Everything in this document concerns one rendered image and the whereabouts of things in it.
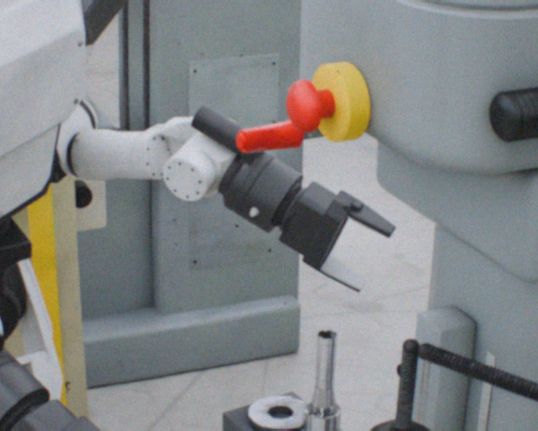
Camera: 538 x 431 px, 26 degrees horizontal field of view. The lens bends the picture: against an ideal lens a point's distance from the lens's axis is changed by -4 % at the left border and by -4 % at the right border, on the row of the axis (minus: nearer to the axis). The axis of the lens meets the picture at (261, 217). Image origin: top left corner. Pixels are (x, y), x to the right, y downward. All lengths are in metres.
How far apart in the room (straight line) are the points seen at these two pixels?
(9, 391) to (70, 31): 0.45
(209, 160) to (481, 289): 0.59
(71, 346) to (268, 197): 1.49
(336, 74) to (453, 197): 0.16
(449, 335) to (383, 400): 2.85
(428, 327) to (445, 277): 0.06
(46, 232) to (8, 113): 1.47
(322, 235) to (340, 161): 4.35
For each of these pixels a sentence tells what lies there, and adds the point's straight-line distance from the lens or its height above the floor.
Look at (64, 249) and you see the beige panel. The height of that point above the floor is 0.87.
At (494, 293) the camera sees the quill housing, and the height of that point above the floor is 1.59.
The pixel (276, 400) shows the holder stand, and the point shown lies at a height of 1.14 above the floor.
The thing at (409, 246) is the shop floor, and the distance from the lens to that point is 4.97.
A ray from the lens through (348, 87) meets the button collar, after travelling 0.88.
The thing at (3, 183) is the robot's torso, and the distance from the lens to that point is 1.39.
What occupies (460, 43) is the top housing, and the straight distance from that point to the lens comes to 0.81.
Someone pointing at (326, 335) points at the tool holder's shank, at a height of 1.31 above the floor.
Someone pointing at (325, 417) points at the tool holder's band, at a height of 1.20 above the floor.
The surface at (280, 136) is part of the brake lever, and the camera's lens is 0.99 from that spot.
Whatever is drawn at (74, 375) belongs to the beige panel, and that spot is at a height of 0.52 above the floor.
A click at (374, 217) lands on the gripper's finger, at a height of 1.45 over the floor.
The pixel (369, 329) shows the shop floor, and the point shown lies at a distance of 4.30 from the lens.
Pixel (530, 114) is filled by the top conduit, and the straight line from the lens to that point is 0.79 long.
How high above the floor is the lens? 2.03
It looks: 23 degrees down
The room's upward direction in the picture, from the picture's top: 1 degrees clockwise
